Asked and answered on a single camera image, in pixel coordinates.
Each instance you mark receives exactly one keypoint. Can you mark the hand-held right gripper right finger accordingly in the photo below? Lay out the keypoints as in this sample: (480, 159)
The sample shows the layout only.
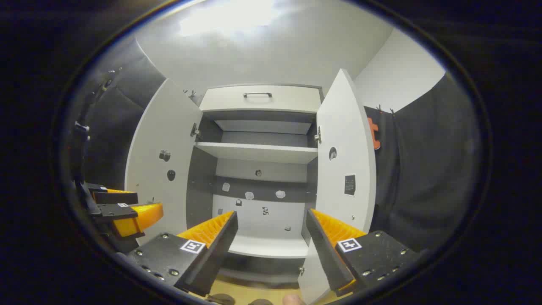
(326, 258)

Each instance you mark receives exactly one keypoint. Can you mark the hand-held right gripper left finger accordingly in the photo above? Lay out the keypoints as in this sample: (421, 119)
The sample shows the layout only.
(218, 254)

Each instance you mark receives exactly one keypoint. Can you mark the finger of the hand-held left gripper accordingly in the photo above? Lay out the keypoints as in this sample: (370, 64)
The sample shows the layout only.
(116, 197)
(114, 212)

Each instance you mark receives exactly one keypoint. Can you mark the brown shoe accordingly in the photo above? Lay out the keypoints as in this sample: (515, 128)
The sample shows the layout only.
(220, 300)
(260, 302)

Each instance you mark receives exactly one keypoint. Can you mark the white shoe cabinet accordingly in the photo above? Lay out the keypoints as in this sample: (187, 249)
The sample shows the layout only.
(262, 220)

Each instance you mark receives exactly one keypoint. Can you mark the white door with camera sticker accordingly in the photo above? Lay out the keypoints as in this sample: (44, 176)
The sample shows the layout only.
(165, 127)

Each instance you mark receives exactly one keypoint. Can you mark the white door with headphone sticker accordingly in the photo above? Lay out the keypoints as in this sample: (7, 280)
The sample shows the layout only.
(347, 127)

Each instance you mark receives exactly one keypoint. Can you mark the metal door hinge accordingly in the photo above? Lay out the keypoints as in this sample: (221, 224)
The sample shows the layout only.
(195, 131)
(318, 135)

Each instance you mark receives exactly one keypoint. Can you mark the white cabinet shelf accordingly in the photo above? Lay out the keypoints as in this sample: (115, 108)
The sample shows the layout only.
(254, 151)

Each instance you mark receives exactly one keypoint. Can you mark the white cabinet drawer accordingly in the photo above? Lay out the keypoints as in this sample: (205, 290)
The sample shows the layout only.
(262, 103)

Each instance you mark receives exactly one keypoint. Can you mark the black backdrop cloth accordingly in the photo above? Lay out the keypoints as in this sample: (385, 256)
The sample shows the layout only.
(423, 169)

